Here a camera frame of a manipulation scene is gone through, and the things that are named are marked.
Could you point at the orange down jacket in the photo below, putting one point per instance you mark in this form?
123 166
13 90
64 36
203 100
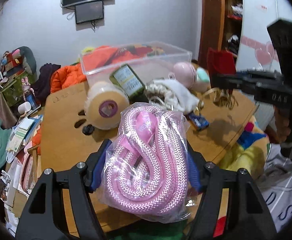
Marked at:
71 75

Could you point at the red velvet pouch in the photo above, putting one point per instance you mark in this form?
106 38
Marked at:
219 62

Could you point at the stack of books and papers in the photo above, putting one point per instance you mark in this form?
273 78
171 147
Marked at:
21 135

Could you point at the white cloth pouch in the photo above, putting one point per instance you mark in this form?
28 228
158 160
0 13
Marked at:
170 94

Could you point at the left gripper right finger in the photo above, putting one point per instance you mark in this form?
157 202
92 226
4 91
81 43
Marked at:
248 216

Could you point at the white wardrobe door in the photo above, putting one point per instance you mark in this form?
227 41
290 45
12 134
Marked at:
256 49

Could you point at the teal and white bottle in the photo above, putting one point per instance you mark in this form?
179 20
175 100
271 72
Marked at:
202 76

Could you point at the person's right hand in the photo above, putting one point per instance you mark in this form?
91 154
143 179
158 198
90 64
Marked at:
282 126

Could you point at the green storage box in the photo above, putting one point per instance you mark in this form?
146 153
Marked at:
13 92

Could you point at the dark purple garment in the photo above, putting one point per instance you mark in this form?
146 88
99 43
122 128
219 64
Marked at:
43 85

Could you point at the small black wall monitor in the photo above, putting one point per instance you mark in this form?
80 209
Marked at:
88 12

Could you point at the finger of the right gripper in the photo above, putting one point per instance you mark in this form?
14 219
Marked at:
253 76
276 94

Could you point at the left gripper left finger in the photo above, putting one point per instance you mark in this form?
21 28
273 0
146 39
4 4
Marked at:
44 216

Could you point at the small blue packet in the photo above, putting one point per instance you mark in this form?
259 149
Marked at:
199 121

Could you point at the black round cap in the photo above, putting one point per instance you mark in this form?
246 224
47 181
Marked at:
88 129

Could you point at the white mug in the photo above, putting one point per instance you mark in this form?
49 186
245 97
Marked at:
24 108

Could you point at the pink bunny figure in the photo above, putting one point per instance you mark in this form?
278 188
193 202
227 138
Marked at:
28 93

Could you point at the clear plastic storage box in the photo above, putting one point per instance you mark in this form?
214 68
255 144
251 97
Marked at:
151 60

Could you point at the grey plush cushion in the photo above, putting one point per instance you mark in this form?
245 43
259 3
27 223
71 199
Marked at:
27 59

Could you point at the pink round device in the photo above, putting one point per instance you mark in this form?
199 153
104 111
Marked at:
185 73

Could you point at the wooden wardrobe shelf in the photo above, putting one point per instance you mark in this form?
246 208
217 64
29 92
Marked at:
221 27

